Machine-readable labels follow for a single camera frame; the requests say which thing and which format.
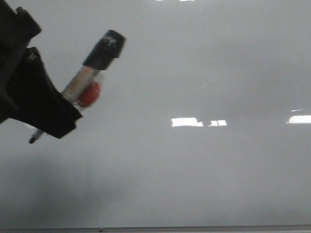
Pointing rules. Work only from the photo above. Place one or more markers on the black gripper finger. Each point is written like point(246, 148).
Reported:
point(39, 103)

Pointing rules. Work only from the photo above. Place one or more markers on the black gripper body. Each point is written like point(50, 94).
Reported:
point(17, 28)

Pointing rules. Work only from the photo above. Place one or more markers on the whiteboard marker with black cap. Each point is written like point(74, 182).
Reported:
point(85, 86)

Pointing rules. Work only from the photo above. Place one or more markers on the white glossy whiteboard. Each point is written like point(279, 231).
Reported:
point(203, 120)

